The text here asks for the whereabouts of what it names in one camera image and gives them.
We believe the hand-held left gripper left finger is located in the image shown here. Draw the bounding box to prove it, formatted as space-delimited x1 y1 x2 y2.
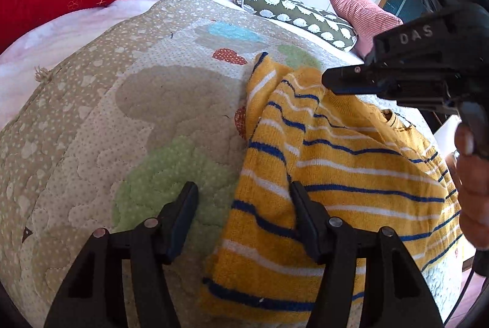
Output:
44 181 199 328

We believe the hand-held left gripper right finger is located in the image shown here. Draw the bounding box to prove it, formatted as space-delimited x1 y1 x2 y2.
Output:
289 181 444 328

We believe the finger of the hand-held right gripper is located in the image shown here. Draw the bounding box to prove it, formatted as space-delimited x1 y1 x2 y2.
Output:
322 65 380 97

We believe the yellow striped knit sweater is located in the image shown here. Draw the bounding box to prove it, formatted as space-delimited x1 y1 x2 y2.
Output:
202 52 465 313

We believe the person's right hand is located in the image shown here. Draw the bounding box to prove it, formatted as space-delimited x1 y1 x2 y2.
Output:
454 122 489 249

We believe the white television cabinet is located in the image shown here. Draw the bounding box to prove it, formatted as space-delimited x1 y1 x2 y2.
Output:
433 113 461 161

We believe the green sheep-print bolster pillow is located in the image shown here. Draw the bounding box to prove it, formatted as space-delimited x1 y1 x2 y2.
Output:
232 0 359 52

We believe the quilted patchwork blanket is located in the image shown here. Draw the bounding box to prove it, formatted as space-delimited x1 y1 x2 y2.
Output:
0 0 465 328

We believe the white bed sheet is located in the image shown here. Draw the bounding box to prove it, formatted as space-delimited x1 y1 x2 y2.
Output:
0 0 245 130

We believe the pink corduroy pillow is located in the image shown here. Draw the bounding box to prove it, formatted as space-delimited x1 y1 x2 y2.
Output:
325 0 403 59

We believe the black cable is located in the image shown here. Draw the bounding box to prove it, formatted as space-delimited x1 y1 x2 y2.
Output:
453 248 489 317

